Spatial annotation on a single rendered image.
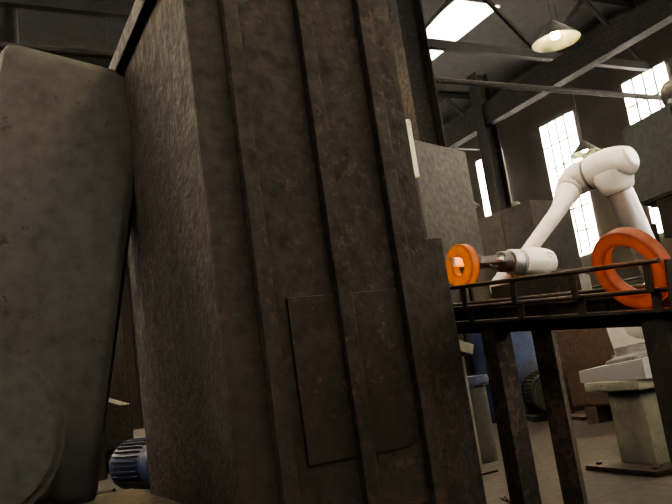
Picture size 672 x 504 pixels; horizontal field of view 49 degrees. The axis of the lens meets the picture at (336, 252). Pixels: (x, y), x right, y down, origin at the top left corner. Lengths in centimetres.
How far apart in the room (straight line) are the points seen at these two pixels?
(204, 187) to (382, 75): 68
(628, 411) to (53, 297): 220
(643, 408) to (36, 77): 252
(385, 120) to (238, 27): 48
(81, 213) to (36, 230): 15
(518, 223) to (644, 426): 473
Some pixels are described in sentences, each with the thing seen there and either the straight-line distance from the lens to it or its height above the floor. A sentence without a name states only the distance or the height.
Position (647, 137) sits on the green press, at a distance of 785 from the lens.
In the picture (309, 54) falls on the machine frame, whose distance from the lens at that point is 210.
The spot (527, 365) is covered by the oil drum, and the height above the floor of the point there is 41.
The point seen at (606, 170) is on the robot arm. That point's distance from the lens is 304.
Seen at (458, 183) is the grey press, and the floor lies 208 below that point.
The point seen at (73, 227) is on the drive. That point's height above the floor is 112.
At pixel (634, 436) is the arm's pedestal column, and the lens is 319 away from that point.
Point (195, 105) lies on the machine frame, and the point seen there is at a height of 125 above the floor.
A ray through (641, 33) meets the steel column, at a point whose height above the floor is 499.
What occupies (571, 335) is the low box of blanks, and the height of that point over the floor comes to 58.
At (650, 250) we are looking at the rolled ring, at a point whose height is 68.
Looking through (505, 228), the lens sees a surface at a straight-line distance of 777.
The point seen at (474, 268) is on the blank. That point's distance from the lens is 247.
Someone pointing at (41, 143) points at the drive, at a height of 141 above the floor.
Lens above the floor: 51
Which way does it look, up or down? 10 degrees up
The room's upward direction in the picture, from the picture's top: 8 degrees counter-clockwise
